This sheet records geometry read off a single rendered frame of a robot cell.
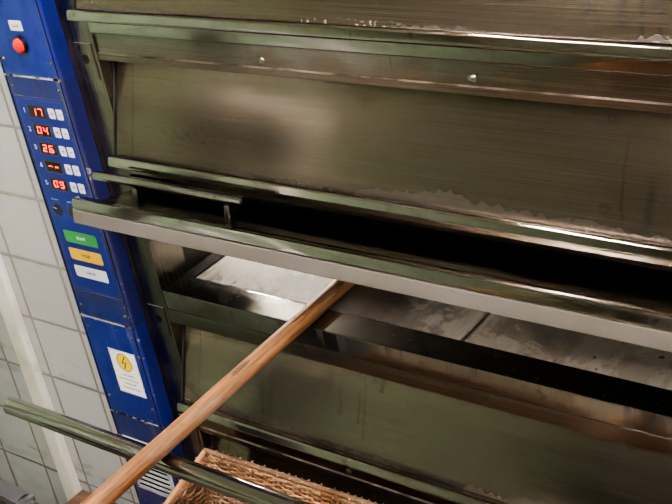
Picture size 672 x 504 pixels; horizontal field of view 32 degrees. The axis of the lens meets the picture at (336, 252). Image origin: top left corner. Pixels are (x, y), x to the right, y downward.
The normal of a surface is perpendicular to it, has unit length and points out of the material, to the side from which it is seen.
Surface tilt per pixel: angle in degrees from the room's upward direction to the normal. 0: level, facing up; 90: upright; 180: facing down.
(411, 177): 70
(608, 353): 0
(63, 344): 90
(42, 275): 90
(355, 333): 0
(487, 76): 90
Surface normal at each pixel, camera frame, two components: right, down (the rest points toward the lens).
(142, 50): -0.58, 0.47
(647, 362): -0.16, -0.87
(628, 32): -0.59, 0.15
